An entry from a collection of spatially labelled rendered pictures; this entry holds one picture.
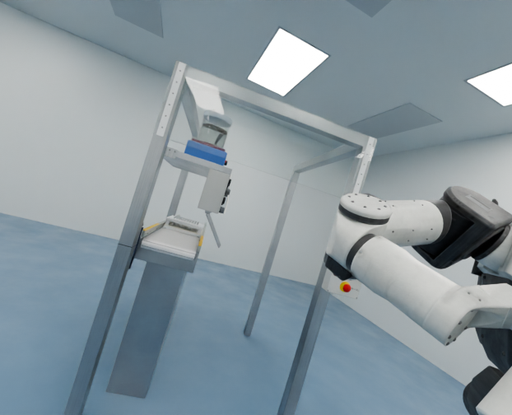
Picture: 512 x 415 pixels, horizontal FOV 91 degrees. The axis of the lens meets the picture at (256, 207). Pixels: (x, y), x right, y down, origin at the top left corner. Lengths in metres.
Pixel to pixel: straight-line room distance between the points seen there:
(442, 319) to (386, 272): 0.07
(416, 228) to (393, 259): 0.17
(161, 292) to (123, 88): 4.03
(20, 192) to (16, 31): 2.32
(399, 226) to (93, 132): 4.74
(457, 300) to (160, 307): 1.35
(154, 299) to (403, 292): 1.30
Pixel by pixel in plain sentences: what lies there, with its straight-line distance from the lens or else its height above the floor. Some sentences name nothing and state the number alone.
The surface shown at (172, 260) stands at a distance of 1.33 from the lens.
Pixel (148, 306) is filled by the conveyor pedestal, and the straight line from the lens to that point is 1.53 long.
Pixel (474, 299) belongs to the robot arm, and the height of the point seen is 1.08.
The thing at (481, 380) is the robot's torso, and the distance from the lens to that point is 0.86.
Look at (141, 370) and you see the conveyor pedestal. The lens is 1.68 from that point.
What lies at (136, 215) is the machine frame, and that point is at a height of 0.94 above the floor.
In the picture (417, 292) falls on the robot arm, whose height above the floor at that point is 1.07.
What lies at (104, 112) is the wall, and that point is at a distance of 4.97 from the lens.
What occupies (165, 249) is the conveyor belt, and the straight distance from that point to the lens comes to 1.30.
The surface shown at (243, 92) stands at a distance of 1.29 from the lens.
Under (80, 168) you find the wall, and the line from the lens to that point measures 4.93.
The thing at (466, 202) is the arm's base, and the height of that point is 1.24.
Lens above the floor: 1.10
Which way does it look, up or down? 1 degrees up
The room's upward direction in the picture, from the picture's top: 17 degrees clockwise
